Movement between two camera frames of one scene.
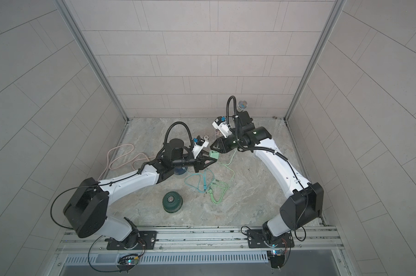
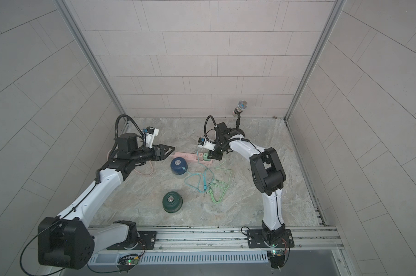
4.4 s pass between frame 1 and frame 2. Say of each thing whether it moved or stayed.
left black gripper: moved
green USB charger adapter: moved
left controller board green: stayed
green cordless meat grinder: stayed
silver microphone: stayed
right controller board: stayed
